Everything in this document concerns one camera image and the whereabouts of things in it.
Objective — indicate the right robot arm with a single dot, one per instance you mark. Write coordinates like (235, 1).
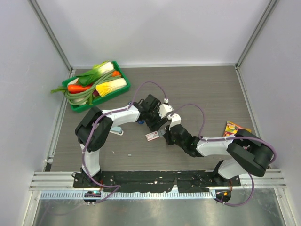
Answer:
(247, 153)

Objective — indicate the white toy radish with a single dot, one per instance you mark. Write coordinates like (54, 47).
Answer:
(74, 81)

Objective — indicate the yellow white toy cabbage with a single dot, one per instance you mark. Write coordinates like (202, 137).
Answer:
(106, 88)

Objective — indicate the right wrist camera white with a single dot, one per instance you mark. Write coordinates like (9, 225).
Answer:
(174, 119)

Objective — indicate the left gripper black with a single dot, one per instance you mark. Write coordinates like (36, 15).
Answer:
(154, 126)

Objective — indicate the small orange toy carrot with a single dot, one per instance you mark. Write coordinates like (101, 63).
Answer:
(115, 74)

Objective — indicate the green toy long beans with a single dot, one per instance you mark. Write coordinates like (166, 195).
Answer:
(77, 98)

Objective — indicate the green white toy bok choy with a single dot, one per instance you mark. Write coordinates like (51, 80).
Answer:
(96, 73)

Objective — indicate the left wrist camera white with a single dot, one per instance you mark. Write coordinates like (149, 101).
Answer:
(165, 108)

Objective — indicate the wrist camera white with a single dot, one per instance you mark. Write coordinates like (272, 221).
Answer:
(174, 119)
(165, 108)

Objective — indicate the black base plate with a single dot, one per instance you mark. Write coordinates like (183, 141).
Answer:
(187, 181)

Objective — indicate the white slotted cable duct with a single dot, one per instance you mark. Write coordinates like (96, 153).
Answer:
(88, 195)

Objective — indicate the colourful candy bag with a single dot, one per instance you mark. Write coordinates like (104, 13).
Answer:
(232, 128)

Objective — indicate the light blue small stapler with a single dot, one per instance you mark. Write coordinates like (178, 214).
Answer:
(117, 131)

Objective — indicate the green plastic tray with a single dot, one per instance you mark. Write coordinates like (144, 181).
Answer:
(97, 98)

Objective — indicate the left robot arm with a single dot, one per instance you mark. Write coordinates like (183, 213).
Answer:
(95, 127)

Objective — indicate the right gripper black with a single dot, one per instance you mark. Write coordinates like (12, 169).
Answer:
(167, 136)

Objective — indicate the red white staple box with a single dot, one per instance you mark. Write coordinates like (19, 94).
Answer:
(155, 135)

